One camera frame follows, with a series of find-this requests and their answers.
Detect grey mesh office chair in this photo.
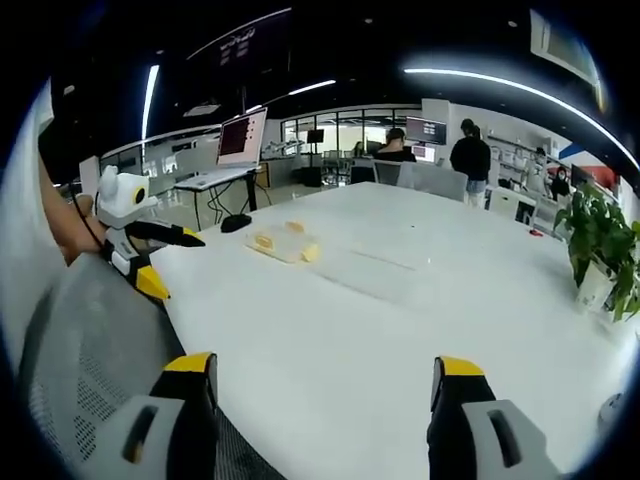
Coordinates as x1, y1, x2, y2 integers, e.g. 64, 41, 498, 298
18, 248, 286, 480

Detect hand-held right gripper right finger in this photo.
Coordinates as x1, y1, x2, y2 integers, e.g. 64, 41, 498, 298
426, 355, 567, 480

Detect long ceiling light strip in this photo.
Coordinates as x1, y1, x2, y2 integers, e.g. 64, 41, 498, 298
402, 67, 640, 154

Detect black computer mouse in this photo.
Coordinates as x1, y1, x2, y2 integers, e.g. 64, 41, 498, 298
220, 214, 253, 234

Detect hanging ceiling sign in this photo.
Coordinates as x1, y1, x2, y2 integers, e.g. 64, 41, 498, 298
185, 6, 294, 77

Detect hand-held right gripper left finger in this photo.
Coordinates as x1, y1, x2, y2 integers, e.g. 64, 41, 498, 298
81, 351, 220, 480

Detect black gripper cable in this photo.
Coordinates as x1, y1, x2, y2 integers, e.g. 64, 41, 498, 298
68, 183, 108, 249

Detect green potted plant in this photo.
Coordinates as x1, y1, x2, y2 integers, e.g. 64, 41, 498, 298
551, 181, 640, 324

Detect clear plastic tray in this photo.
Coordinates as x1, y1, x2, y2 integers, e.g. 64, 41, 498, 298
243, 223, 321, 266

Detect black stand with screen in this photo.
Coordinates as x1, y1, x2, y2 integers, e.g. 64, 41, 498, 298
305, 128, 326, 188

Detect monitor with pink screen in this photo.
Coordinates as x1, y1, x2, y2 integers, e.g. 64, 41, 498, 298
215, 106, 269, 170

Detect dark wall monitor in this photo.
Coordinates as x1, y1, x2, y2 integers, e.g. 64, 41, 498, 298
405, 115, 448, 147

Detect short ceiling light strip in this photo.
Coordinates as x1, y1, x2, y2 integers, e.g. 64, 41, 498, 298
287, 78, 338, 96
141, 63, 161, 142

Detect white standing desk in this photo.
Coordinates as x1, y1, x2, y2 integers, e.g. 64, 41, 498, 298
172, 166, 263, 227

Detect white cabinet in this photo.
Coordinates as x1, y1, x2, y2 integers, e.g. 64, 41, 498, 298
486, 185, 537, 224

